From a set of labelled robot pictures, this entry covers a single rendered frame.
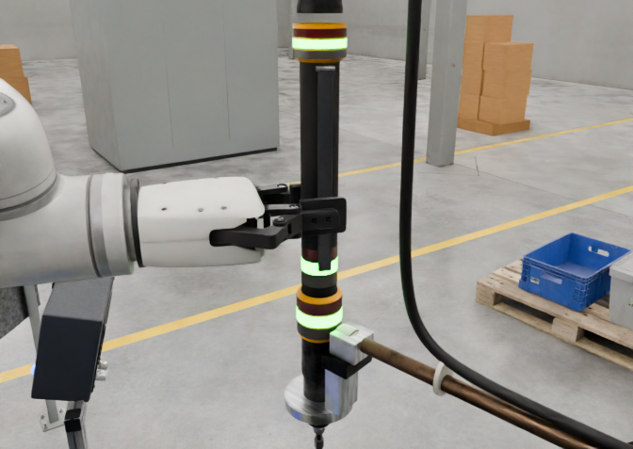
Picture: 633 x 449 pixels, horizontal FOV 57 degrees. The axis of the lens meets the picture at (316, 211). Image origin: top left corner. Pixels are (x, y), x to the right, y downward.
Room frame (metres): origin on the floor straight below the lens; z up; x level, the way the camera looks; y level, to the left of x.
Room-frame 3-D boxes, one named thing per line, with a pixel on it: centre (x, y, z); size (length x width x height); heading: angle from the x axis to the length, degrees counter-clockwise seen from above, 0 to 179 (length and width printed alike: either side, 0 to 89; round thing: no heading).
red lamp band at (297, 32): (0.49, 0.00, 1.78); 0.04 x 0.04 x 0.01
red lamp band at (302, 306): (0.49, 0.00, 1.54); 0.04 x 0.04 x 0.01
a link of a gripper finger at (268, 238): (0.43, 0.06, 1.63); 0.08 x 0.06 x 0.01; 44
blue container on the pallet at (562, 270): (3.21, -1.58, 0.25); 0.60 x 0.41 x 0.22; 130
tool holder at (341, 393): (0.48, -0.01, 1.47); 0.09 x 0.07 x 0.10; 48
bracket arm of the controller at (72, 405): (1.02, 0.49, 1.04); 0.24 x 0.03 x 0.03; 13
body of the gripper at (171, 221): (0.46, 0.10, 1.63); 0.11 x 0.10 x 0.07; 104
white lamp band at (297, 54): (0.49, 0.00, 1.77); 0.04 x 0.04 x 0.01
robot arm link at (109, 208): (0.45, 0.16, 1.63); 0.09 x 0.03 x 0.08; 14
